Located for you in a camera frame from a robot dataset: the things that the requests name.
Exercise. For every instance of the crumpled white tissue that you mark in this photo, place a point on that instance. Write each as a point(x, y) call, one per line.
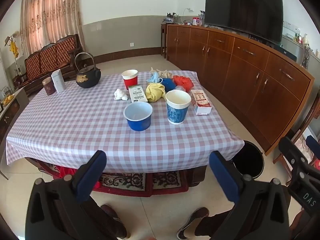
point(120, 95)

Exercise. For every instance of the black flat television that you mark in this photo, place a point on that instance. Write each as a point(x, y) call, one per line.
point(242, 7)

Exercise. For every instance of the red white carton box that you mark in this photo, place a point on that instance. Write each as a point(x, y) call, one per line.
point(200, 101)

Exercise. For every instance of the red paper cup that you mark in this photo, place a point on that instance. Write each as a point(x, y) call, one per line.
point(130, 82)

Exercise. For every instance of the table with checkered cloth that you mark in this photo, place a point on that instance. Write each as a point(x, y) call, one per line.
point(75, 120)

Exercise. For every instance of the long brown wooden sideboard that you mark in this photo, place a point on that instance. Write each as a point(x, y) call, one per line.
point(237, 80)

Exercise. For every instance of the beige cloth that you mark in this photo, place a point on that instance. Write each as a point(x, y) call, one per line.
point(166, 74)

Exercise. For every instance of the red patterned rug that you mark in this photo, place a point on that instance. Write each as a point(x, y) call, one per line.
point(125, 182)

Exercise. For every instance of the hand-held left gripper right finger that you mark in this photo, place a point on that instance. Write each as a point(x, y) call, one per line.
point(223, 177)

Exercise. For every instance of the person's right leg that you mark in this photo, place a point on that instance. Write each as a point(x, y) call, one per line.
point(215, 222)

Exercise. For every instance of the green white carton box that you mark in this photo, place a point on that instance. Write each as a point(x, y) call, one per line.
point(137, 95)

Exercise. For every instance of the grey side cabinet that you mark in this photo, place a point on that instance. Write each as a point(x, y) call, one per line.
point(12, 120)

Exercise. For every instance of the black round bin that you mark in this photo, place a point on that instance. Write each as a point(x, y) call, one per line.
point(250, 162)

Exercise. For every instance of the black iron teapot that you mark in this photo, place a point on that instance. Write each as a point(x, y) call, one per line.
point(87, 78)

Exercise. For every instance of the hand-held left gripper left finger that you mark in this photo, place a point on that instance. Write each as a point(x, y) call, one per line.
point(91, 172)

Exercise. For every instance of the yellow cloth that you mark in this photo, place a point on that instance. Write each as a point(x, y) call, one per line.
point(155, 92)

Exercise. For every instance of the blue cloth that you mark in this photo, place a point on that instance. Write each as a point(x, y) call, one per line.
point(168, 83)

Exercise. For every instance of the small potted plant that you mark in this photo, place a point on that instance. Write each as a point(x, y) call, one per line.
point(170, 18)

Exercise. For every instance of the blue face mask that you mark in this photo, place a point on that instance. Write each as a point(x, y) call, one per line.
point(155, 77)

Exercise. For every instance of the red plastic bag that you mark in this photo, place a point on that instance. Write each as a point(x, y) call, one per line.
point(182, 81)

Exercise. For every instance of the white tin canister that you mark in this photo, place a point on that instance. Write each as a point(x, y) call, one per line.
point(58, 82)

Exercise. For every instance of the brown round tin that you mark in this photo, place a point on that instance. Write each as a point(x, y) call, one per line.
point(48, 87)

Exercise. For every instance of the person's left shoe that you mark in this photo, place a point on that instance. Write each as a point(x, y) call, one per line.
point(111, 212)

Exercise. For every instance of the beige embroidered curtain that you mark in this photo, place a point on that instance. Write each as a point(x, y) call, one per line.
point(50, 12)

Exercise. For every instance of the blue patterned paper cup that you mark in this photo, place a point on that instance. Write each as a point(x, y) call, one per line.
point(177, 112)

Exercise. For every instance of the wooden sofa with brown cushions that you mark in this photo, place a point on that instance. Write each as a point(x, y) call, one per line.
point(50, 57)

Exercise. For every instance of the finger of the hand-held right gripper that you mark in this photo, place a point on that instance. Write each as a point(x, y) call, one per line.
point(313, 143)
point(291, 150)

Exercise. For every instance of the person's right shoe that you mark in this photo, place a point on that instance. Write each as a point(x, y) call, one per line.
point(192, 221)

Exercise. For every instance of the blue bowl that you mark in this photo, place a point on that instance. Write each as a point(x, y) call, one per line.
point(138, 122)

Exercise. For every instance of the person's shoe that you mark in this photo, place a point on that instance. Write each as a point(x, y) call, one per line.
point(192, 221)
point(111, 212)

